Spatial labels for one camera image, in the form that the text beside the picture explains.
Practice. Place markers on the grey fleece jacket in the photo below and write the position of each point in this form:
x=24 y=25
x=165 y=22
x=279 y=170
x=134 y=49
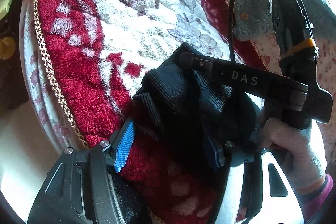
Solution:
x=253 y=19

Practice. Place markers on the red white floral blanket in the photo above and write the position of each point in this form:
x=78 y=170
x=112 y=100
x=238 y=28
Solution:
x=93 y=55

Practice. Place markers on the black pants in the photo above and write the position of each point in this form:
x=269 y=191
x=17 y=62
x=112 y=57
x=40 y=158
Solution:
x=186 y=109

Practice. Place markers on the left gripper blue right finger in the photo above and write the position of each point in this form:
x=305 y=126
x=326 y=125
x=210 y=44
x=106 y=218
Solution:
x=216 y=155

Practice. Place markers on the right white gloved hand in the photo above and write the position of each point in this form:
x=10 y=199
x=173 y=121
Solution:
x=305 y=167

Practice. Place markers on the black triple lens camera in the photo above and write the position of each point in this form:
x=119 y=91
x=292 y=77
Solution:
x=292 y=27

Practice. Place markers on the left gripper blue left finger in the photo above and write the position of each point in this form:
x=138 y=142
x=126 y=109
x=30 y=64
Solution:
x=120 y=145

